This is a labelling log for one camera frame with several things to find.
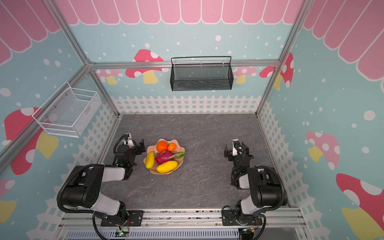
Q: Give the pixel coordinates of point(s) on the small orange fake tangerine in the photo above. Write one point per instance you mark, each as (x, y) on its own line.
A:
(172, 147)

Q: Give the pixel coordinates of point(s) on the black wire mesh basket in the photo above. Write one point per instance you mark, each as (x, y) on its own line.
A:
(208, 73)

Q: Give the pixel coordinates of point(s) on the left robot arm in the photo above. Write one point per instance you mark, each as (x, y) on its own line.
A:
(81, 192)

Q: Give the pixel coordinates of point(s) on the white wire mesh basket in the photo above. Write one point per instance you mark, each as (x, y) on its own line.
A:
(68, 112)

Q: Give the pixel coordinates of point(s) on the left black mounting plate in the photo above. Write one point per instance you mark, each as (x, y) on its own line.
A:
(132, 218)

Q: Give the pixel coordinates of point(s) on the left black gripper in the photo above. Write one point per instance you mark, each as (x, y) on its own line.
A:
(143, 149)

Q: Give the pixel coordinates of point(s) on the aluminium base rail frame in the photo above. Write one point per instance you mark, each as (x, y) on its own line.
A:
(186, 224)

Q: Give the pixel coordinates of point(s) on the large orange fake orange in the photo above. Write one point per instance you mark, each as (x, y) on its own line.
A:
(162, 146)

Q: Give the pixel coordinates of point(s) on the yellow fake fruit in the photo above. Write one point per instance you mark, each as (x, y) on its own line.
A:
(167, 167)
(150, 160)

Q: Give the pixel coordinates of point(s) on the magenta fake dragon fruit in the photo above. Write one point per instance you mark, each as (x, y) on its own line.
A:
(168, 156)

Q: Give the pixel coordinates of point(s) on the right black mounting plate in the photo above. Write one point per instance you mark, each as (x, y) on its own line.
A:
(236, 218)

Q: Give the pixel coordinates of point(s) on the pink scalloped fruit bowl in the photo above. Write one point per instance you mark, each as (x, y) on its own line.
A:
(153, 149)

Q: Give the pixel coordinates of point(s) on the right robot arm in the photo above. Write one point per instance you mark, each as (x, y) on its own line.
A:
(267, 191)

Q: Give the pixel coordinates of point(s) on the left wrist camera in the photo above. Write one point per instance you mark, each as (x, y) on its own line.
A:
(130, 141)

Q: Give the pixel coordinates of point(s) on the black mounting plate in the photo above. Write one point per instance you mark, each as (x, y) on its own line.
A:
(236, 218)
(132, 218)

